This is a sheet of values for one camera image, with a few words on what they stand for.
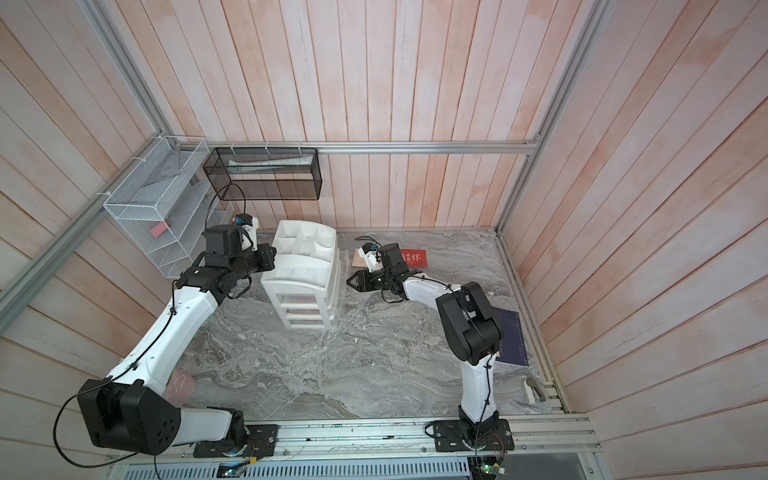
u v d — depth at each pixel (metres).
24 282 0.53
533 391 0.80
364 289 0.84
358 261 1.11
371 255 0.88
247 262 0.66
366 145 0.98
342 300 0.89
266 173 1.06
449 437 0.73
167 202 0.70
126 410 0.39
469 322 0.53
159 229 0.82
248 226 0.69
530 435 0.76
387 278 0.77
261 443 0.72
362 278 0.85
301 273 0.82
